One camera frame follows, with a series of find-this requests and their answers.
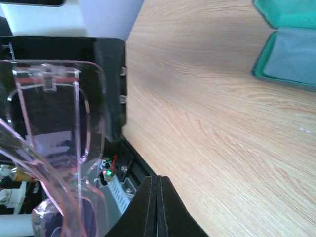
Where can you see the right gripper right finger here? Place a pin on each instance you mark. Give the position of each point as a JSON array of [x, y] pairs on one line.
[[173, 218]]

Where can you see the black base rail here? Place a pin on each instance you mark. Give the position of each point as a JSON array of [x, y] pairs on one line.
[[129, 164]]

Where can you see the pink sunglasses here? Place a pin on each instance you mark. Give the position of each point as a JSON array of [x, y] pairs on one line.
[[52, 126]]

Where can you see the light blue cleaning cloth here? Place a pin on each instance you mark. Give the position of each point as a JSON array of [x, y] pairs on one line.
[[293, 56]]

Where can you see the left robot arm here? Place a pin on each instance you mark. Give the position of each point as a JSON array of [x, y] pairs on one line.
[[72, 30]]

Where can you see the blue-grey glasses case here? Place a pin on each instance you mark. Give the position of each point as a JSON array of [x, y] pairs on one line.
[[283, 14]]

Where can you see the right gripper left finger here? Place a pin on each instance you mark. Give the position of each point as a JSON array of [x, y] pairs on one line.
[[139, 220]]

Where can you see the light blue slotted cable duct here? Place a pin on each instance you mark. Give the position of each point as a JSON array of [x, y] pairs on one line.
[[122, 192]]

